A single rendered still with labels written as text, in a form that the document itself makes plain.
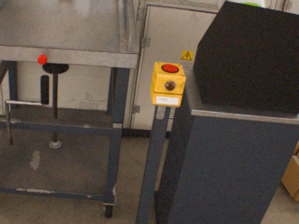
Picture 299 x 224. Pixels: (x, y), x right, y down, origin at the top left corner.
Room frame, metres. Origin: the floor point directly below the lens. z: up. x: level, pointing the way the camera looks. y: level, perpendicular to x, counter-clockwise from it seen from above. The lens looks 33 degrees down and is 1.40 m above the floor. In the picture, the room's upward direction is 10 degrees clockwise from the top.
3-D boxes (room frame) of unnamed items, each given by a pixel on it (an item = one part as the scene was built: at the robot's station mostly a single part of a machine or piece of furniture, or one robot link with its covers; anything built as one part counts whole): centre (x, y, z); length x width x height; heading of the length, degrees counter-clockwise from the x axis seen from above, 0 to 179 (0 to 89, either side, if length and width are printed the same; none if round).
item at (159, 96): (0.99, -0.03, 0.85); 0.08 x 0.08 x 0.10; 10
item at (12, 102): (1.08, 0.44, 0.60); 0.17 x 0.03 x 0.30; 101
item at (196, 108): (1.23, -0.31, 0.74); 0.43 x 0.32 x 0.02; 98
